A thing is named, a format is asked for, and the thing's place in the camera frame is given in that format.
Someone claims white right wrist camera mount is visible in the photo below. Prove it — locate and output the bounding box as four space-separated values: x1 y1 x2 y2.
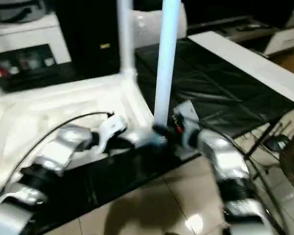
173 99 201 148

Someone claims black table mat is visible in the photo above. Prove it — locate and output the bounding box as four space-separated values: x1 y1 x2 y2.
0 38 294 222

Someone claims white low side cabinet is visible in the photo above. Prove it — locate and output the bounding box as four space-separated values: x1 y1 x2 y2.
263 23 294 56

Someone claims white pillow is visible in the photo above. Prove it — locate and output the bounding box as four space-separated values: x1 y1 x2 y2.
130 3 189 50

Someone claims white glass-door cabinet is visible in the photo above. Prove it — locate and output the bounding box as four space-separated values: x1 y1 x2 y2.
0 9 74 79

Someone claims grey floor cable bundle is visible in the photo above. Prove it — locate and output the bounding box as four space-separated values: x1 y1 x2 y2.
235 117 294 172

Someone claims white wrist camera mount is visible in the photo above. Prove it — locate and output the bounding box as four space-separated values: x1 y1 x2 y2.
95 114 128 155
173 99 201 148

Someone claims black metal table leg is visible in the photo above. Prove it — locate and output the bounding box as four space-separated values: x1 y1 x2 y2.
243 119 283 160

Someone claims dark low tv bench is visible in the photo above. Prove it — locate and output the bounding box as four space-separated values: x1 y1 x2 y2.
185 14 285 43

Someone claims dark grey floor box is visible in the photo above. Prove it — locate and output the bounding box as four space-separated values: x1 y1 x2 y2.
266 135 290 153

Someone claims white plastic table top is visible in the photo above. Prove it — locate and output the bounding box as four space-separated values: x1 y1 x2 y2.
0 69 170 194

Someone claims white plastic table leg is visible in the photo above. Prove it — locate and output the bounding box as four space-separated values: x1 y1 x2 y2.
116 0 136 74
152 0 181 129

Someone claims white flat board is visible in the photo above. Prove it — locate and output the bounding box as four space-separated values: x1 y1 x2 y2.
187 31 294 106

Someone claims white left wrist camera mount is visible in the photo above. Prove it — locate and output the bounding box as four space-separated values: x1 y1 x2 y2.
95 114 128 155

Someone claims grey bag with black strap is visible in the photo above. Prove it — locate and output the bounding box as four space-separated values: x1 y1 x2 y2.
0 0 47 24

